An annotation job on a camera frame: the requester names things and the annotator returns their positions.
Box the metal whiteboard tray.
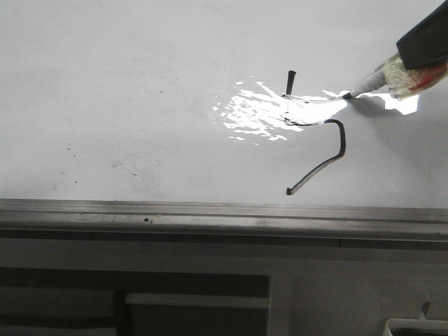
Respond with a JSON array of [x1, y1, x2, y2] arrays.
[[1, 199, 447, 251]]

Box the white marker with taped pad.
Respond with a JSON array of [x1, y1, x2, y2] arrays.
[[342, 54, 447, 100]]

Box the dark cabinet with white shelf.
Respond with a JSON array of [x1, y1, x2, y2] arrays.
[[1, 267, 270, 335]]

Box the white bin bottom right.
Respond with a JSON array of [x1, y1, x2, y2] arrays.
[[383, 318, 447, 336]]

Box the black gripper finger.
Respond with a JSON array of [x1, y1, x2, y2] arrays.
[[396, 1, 447, 69]]

